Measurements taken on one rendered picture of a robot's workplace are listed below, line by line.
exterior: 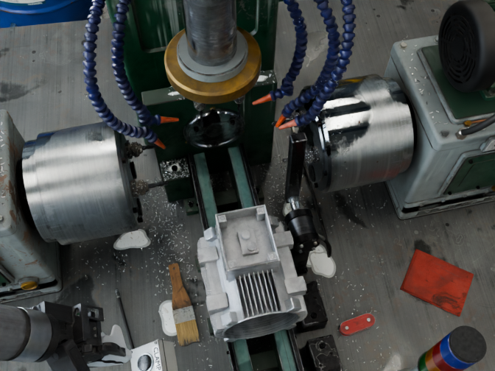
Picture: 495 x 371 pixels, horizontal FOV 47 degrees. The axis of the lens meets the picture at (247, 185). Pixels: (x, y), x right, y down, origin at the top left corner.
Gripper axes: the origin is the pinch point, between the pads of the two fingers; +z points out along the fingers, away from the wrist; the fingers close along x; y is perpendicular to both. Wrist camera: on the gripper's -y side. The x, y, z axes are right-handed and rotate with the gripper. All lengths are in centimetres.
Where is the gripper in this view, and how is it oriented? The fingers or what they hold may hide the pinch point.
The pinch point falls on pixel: (125, 360)
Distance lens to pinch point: 107.8
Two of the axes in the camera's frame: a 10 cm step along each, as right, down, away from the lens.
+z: 4.8, 3.2, 8.1
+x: -8.5, 4.1, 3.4
